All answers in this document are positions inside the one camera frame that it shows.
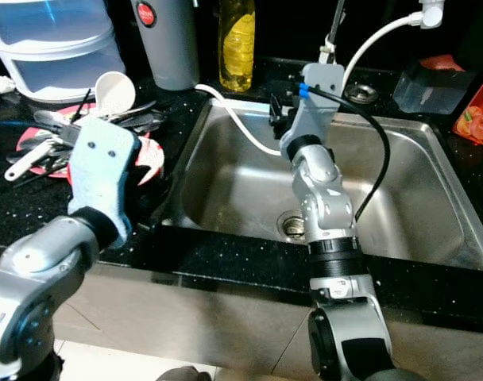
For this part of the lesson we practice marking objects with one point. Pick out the white plastic ladle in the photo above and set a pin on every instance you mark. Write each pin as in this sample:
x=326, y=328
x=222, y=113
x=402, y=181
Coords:
x=114, y=92

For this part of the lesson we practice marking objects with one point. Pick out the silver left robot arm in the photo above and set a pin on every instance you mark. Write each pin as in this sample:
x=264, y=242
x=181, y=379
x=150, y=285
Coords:
x=35, y=270

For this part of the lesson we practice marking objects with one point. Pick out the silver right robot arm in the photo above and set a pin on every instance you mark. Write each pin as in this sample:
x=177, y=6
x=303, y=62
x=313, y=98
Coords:
x=333, y=214

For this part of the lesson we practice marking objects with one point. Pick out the red plate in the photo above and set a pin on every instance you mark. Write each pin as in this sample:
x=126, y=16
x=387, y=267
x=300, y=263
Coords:
x=154, y=159

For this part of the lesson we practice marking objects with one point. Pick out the round metal counter fitting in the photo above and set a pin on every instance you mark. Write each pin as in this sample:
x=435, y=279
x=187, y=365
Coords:
x=361, y=93

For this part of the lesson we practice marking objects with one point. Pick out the yellow liquid plastic bottle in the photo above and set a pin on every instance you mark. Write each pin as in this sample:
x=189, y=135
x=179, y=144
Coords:
x=237, y=48

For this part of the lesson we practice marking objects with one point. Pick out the black chopstick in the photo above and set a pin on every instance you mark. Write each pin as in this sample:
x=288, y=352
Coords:
x=85, y=103

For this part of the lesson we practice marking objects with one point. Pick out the stainless steel sink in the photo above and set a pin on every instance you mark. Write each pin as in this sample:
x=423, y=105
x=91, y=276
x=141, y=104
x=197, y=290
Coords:
x=226, y=190

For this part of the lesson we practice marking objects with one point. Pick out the metal sink drain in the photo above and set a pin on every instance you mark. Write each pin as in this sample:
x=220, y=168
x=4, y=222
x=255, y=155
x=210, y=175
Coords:
x=293, y=225

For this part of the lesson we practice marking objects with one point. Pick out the grey tumbler with red logo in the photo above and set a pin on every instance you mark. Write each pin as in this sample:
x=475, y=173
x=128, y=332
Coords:
x=168, y=48

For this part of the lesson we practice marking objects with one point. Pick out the white translucent plastic container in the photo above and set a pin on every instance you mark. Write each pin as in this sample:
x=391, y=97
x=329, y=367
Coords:
x=51, y=75
x=35, y=24

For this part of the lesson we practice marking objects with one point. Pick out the clear plastic box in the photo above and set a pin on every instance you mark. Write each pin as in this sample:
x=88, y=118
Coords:
x=432, y=87

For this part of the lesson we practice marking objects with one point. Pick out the red orange printed package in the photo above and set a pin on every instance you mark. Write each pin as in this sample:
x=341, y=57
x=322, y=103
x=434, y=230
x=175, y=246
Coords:
x=478, y=115

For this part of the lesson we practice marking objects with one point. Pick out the dark left robot foot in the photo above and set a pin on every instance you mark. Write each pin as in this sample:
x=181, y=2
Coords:
x=182, y=374

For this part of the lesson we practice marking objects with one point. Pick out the dark robot foot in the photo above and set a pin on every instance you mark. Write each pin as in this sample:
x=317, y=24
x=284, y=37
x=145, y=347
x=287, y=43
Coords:
x=392, y=375
x=182, y=374

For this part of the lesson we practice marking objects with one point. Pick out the dark right robot foot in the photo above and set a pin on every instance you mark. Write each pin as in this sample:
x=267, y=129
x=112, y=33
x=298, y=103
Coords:
x=392, y=375

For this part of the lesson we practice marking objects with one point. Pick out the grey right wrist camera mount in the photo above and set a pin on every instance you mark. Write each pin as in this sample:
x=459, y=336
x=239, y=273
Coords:
x=317, y=103

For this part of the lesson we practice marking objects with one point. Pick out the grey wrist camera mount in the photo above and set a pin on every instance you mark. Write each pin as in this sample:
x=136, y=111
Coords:
x=106, y=171
x=317, y=103

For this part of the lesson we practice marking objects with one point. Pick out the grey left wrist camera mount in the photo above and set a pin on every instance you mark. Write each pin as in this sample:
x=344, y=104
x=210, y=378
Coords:
x=106, y=171

